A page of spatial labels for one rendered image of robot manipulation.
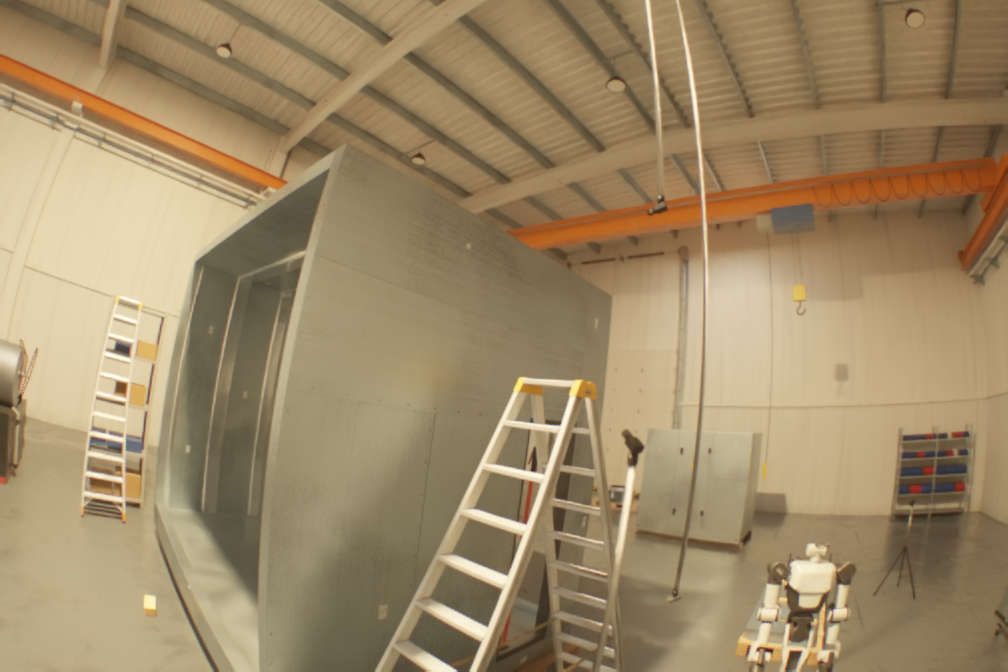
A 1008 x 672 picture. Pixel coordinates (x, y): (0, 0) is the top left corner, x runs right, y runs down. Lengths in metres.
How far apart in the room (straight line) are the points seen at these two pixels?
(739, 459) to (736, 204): 5.16
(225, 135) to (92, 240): 3.90
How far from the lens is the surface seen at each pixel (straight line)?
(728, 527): 8.55
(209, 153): 10.58
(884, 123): 9.26
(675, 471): 8.69
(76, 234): 10.38
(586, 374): 3.45
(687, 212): 10.25
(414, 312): 2.19
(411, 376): 2.18
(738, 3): 7.63
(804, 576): 2.80
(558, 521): 3.47
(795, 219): 9.54
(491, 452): 2.09
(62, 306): 10.24
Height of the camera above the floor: 2.14
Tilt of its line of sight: 15 degrees up
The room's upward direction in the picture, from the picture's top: 8 degrees clockwise
